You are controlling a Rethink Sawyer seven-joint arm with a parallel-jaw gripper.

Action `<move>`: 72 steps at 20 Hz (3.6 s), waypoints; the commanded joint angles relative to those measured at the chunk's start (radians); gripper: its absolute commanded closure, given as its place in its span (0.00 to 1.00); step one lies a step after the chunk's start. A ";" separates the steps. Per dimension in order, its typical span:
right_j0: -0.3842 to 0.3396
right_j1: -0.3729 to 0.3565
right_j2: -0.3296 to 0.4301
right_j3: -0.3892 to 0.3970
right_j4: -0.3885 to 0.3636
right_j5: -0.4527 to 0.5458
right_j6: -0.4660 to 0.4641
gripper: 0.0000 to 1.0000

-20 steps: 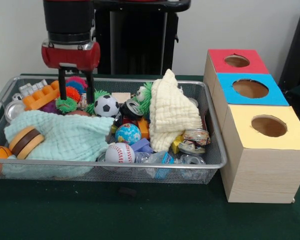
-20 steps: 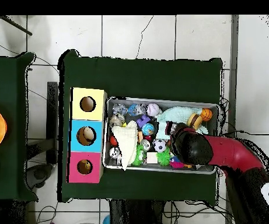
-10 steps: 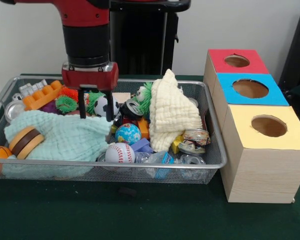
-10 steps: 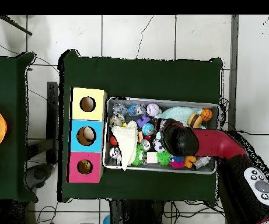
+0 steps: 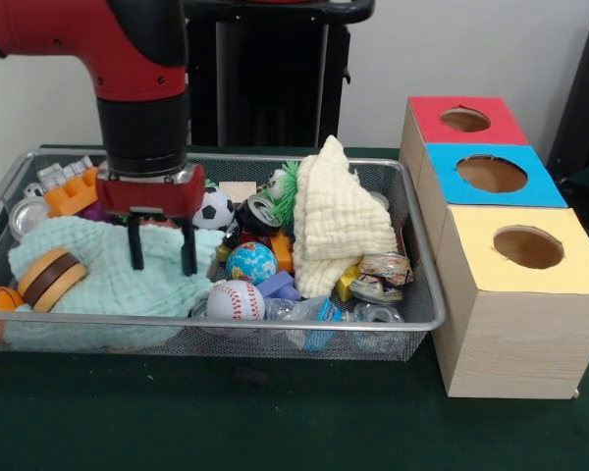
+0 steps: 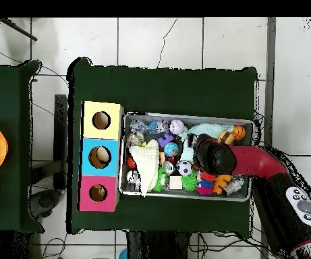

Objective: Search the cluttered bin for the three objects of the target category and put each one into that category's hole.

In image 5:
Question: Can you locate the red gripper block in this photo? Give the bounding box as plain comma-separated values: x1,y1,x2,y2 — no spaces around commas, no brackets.
95,164,207,278

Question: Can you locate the mint green cloth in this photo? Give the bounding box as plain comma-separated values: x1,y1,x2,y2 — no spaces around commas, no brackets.
4,215,226,352

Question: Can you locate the white baseball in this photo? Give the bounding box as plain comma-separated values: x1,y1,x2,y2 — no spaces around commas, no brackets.
205,280,266,321

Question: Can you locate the cream yellow cloth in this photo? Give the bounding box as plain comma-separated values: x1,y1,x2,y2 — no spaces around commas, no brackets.
292,134,399,298

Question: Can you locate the shallow mesh bin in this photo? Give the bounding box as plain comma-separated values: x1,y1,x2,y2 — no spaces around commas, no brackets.
0,149,449,363

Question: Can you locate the wooden box with three holes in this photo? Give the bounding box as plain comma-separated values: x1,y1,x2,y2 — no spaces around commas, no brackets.
399,96,589,401

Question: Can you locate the small soccer ball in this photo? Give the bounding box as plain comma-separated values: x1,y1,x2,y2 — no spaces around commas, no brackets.
191,185,237,232

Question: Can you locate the blue globe ball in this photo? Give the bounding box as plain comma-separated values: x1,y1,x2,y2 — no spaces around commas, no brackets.
225,239,279,286

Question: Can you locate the orange toy brick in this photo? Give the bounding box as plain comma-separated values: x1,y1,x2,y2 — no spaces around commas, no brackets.
44,166,100,219

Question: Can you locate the toy hamburger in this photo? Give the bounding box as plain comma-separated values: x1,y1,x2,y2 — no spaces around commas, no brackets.
18,247,88,314

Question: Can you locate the purple toy block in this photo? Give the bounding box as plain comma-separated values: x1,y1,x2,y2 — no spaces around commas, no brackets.
256,271,303,300

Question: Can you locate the small orange basketball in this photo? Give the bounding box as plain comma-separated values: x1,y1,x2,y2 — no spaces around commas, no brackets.
0,287,26,344

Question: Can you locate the dark green table cloth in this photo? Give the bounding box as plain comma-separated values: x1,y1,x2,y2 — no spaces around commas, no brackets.
0,142,589,471

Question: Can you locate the crushed colourful can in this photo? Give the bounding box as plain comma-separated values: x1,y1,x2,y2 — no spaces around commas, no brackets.
348,252,414,305

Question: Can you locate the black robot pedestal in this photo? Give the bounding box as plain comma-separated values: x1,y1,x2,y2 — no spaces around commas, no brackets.
184,0,377,148

